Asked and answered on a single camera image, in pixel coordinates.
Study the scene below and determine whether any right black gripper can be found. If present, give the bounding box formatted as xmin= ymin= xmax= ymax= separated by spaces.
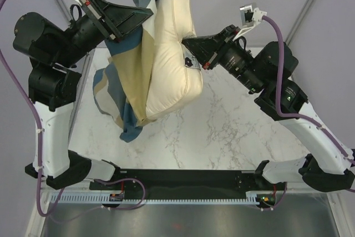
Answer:
xmin=180 ymin=25 xmax=260 ymax=92

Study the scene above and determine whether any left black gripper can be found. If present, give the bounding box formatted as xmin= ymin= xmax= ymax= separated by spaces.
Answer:
xmin=55 ymin=0 xmax=154 ymax=68

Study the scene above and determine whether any cream bear print pillow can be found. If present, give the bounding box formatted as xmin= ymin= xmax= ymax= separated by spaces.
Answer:
xmin=146 ymin=0 xmax=203 ymax=120

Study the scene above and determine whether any blue beige checked pillowcase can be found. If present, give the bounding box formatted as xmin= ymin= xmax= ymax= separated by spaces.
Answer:
xmin=92 ymin=0 xmax=158 ymax=143

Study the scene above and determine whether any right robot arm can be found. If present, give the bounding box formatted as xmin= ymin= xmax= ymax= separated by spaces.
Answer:
xmin=182 ymin=25 xmax=354 ymax=193

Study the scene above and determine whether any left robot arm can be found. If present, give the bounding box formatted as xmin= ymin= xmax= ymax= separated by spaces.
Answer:
xmin=13 ymin=0 xmax=153 ymax=190

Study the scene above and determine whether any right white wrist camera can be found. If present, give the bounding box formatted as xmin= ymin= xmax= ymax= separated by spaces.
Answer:
xmin=233 ymin=3 xmax=267 ymax=41

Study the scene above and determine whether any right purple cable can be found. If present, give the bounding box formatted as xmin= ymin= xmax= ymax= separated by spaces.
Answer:
xmin=262 ymin=16 xmax=355 ymax=213

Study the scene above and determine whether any purple cable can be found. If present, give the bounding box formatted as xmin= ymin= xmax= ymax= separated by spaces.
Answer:
xmin=0 ymin=0 xmax=148 ymax=224
xmin=262 ymin=16 xmax=355 ymax=213

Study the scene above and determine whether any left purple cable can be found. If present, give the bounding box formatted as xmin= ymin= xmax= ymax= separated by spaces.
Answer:
xmin=0 ymin=0 xmax=148 ymax=224

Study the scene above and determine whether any right aluminium frame post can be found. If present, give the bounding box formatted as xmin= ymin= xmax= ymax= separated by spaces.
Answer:
xmin=285 ymin=0 xmax=316 ymax=46

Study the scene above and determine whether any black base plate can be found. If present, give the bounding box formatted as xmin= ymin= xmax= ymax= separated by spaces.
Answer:
xmin=88 ymin=169 xmax=289 ymax=200

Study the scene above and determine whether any white slotted cable duct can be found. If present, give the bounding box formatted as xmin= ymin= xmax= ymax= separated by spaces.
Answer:
xmin=49 ymin=191 xmax=278 ymax=205

